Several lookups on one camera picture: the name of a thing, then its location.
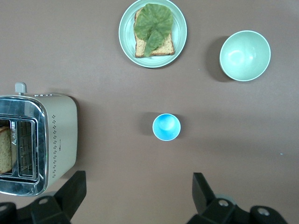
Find green lettuce leaf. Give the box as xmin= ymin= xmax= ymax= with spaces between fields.
xmin=133 ymin=2 xmax=174 ymax=57

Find beige chrome toaster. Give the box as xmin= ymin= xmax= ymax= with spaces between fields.
xmin=0 ymin=82 xmax=78 ymax=197

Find brown toast slice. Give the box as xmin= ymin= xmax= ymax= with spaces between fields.
xmin=0 ymin=126 xmax=13 ymax=175

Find blue cup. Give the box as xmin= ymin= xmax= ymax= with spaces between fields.
xmin=152 ymin=113 xmax=182 ymax=142

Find pale green bowl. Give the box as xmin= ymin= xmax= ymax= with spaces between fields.
xmin=219 ymin=30 xmax=271 ymax=82

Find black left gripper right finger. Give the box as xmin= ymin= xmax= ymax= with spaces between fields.
xmin=192 ymin=172 xmax=288 ymax=224

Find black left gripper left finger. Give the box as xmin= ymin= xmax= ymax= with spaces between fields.
xmin=0 ymin=170 xmax=87 ymax=224

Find pale green plate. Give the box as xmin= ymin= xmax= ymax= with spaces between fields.
xmin=118 ymin=0 xmax=188 ymax=69

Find bread slice under lettuce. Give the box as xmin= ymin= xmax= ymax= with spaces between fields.
xmin=133 ymin=6 xmax=176 ymax=58

